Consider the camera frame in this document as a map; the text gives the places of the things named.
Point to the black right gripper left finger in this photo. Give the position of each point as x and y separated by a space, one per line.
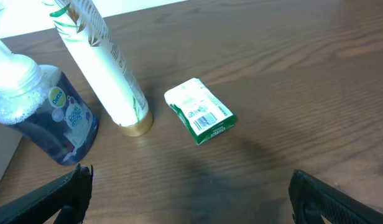
67 196

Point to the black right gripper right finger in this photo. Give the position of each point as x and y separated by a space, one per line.
314 201

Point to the clear foaming soap bottle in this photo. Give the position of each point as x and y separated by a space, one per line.
40 102

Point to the green white soap packet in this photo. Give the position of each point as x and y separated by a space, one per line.
203 114

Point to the white leaf-print lotion tube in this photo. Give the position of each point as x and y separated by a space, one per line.
89 41

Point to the white square cardboard box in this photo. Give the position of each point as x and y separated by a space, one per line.
9 138

